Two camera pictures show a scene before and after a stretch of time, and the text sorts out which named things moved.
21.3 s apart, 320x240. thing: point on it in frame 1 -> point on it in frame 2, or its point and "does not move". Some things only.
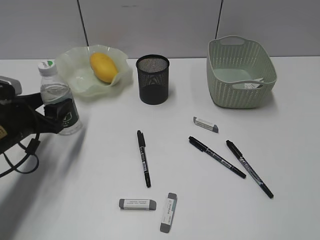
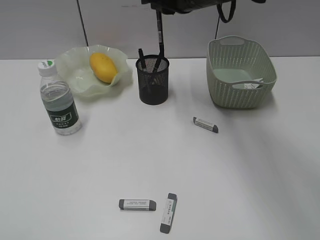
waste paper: x=250 y=85 does not move
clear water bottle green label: x=54 y=89 does not move
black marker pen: x=252 y=171 -> x=159 y=28
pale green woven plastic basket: x=240 y=73 does not move
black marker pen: x=142 y=146 -> x=143 y=76
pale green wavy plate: x=73 y=66 does not move
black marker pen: x=216 y=157 -> x=151 y=81
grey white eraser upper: x=204 y=124 does not move
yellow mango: x=103 y=66 does not move
